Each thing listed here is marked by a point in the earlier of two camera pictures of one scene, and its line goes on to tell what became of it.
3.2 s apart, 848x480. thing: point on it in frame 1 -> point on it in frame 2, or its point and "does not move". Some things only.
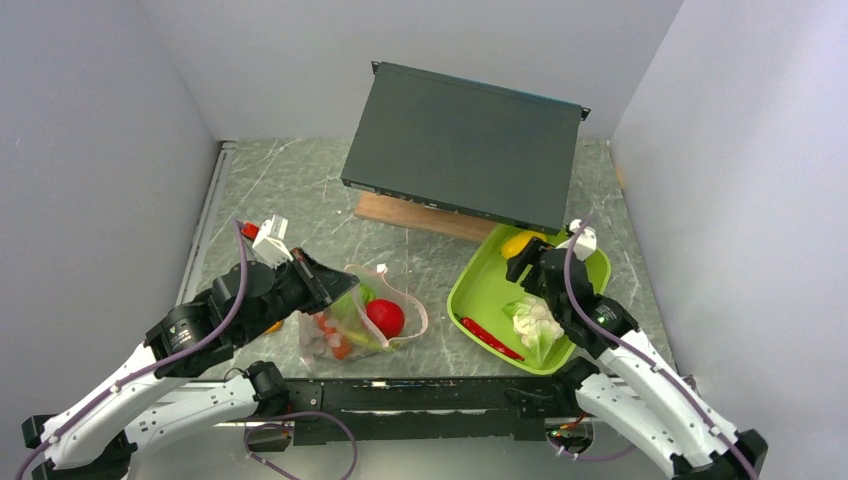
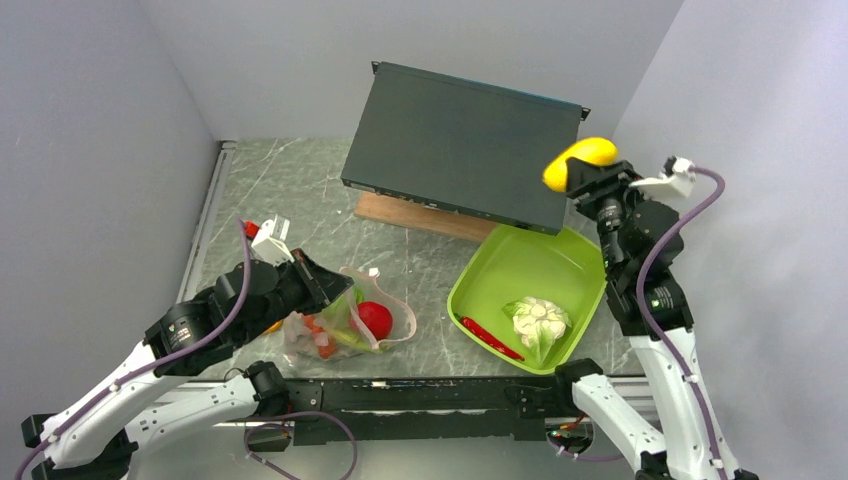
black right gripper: (519, 263) -> (582, 177)
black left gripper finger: (329, 284) does not move
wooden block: (421, 216) does not move
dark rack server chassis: (483, 151) does not move
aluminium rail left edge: (190, 275) does not move
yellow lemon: (515, 243) -> (594, 151)
